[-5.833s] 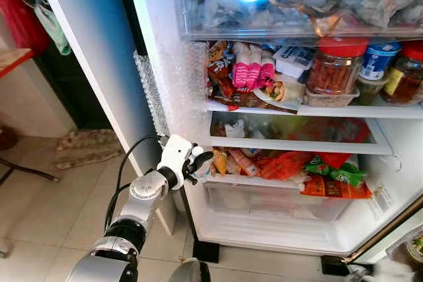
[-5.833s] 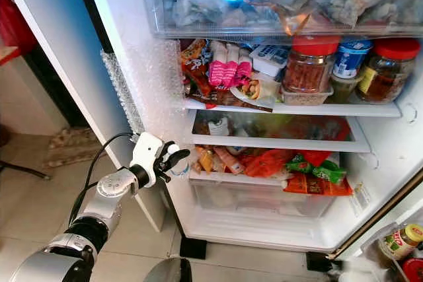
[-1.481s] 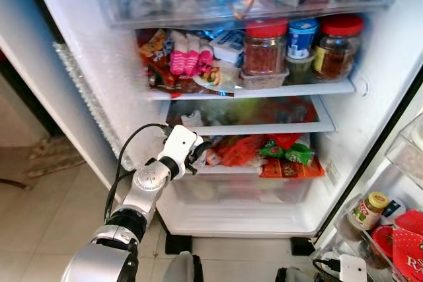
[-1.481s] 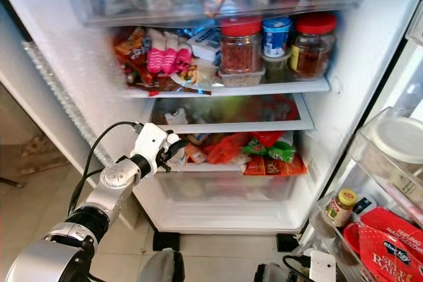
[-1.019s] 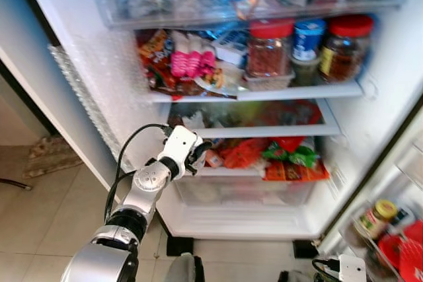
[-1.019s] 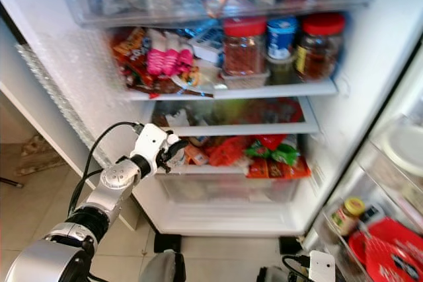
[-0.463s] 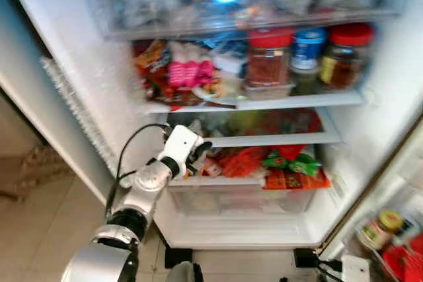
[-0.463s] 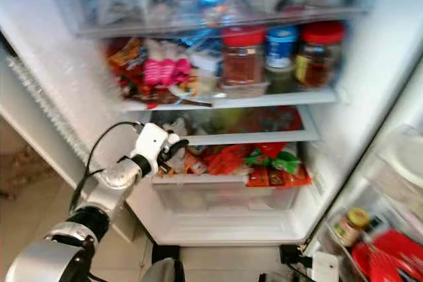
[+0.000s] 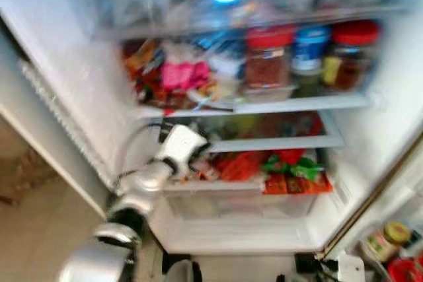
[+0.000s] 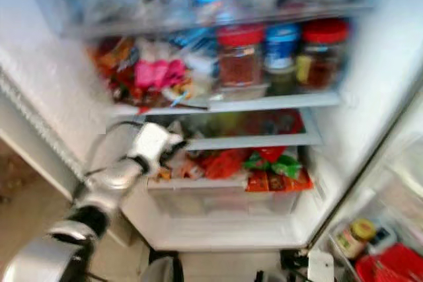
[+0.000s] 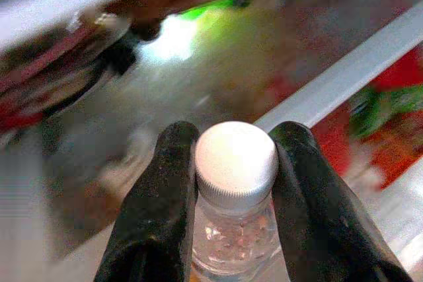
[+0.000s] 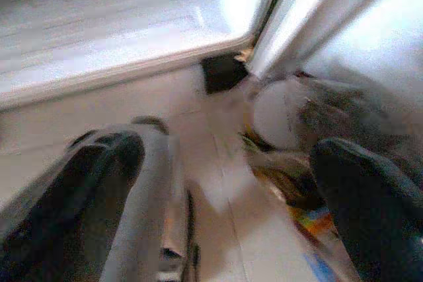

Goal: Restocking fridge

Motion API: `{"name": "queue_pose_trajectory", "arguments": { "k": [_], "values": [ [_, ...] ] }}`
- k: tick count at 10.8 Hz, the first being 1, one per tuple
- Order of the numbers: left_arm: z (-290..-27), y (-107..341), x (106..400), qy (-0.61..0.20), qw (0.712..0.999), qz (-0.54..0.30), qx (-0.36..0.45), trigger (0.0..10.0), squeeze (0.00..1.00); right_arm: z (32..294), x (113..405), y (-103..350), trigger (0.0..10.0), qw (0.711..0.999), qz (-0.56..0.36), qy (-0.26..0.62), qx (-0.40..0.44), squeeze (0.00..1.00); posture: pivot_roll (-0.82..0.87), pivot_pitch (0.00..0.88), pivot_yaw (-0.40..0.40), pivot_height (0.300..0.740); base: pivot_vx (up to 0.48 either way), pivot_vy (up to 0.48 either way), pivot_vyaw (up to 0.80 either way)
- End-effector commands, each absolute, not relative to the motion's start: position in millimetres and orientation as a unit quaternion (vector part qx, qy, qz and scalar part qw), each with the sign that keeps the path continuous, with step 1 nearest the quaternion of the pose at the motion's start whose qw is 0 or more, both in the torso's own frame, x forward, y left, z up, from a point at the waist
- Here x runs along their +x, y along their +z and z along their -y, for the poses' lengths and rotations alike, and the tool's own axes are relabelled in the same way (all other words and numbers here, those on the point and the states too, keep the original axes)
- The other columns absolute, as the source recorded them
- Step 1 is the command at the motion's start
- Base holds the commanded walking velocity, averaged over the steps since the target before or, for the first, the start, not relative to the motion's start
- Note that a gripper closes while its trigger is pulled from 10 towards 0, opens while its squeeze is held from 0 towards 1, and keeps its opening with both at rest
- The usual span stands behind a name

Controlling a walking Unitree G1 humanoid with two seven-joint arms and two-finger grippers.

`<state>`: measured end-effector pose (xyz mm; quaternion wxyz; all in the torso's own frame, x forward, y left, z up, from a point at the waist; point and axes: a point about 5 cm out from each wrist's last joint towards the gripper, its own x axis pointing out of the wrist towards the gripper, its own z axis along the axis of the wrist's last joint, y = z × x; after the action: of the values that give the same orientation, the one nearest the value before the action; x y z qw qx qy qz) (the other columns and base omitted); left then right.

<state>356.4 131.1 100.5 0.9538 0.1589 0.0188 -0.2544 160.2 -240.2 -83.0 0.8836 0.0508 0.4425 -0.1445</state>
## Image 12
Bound black fridge white interior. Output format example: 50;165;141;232
0;0;423;111

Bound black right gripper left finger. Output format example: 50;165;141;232
0;129;147;282

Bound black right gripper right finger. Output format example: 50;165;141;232
309;137;423;282

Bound colourful snack packet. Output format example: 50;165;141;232
241;129;341;263

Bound black fridge foot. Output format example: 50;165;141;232
200;54;249;95

